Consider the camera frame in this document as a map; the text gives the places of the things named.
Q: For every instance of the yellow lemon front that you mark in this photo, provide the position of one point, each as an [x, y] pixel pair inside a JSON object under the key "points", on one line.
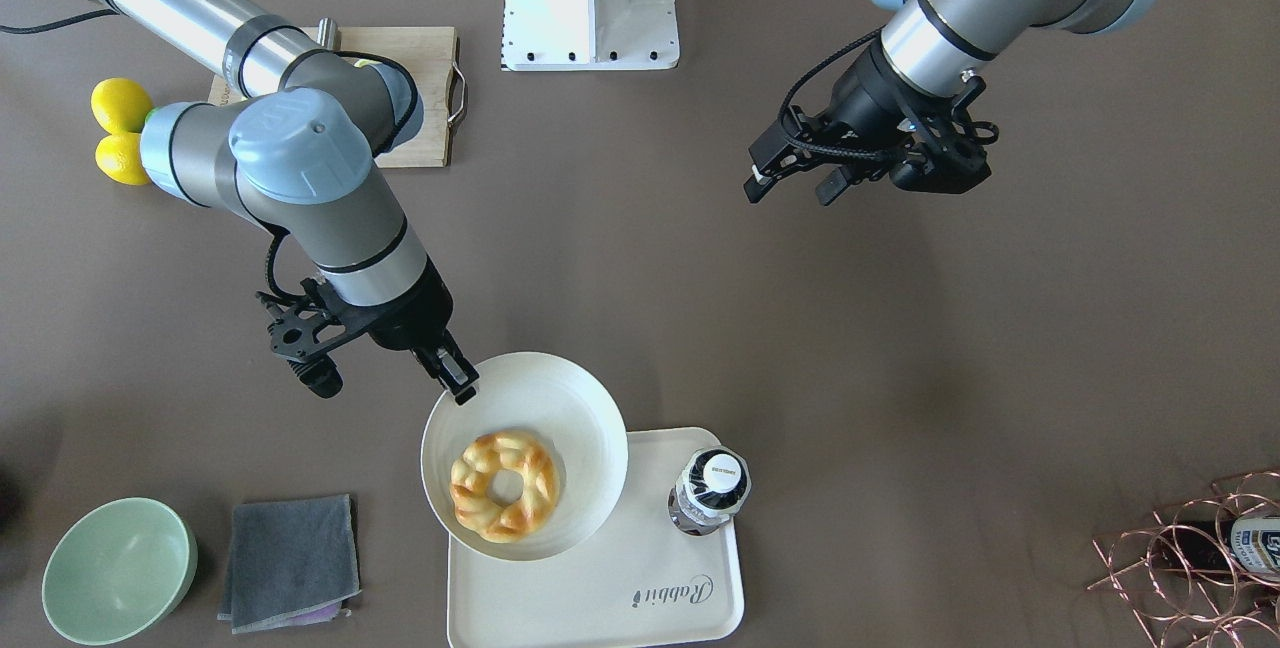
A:
{"points": [[118, 156]]}

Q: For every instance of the white round plate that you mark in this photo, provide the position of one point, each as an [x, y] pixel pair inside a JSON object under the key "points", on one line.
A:
{"points": [[569, 411]]}

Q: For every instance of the black wrist camera mount idle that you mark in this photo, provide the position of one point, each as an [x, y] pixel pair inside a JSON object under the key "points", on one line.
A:
{"points": [[947, 150]]}

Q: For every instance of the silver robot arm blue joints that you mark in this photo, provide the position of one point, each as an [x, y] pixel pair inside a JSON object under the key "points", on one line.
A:
{"points": [[297, 153]]}

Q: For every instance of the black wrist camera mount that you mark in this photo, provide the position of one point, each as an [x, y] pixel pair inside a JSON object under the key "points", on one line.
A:
{"points": [[305, 330]]}

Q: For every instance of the black gripper idle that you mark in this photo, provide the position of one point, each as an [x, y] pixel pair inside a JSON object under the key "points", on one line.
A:
{"points": [[862, 96]]}

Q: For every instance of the braided glazed donut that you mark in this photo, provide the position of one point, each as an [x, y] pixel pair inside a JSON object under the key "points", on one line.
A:
{"points": [[473, 473]]}

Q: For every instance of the wooden cutting board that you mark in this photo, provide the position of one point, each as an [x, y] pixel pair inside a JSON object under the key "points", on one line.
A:
{"points": [[430, 54]]}

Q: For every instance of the copper wire bottle rack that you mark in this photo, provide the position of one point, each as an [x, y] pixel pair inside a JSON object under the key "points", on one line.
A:
{"points": [[1175, 606]]}

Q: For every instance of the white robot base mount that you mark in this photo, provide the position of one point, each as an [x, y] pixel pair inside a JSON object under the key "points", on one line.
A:
{"points": [[589, 35]]}

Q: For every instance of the yellow lemon rear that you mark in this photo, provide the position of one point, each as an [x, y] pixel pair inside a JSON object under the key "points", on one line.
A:
{"points": [[120, 105]]}

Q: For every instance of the grey folded cloth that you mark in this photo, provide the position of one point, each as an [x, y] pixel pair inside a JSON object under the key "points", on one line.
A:
{"points": [[290, 563]]}

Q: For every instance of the steel muddler black tip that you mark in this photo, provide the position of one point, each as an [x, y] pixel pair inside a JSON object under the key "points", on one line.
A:
{"points": [[328, 33]]}

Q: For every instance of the black gripper holding plate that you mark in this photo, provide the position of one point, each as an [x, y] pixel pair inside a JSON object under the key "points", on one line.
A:
{"points": [[412, 316]]}

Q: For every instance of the bottle lying in rack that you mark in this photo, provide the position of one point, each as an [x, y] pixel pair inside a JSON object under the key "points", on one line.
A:
{"points": [[1215, 548]]}

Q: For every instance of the green ceramic bowl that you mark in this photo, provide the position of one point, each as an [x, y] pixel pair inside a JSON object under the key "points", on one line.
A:
{"points": [[118, 570]]}

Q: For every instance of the dark tea bottle white cap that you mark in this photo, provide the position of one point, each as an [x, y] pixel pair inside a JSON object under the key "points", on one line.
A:
{"points": [[709, 491]]}

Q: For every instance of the cream rabbit tray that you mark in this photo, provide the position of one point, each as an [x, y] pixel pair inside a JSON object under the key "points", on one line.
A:
{"points": [[637, 581]]}

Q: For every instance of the yellow lemon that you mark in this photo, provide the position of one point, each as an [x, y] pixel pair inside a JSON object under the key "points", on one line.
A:
{"points": [[120, 105], [118, 156]]}

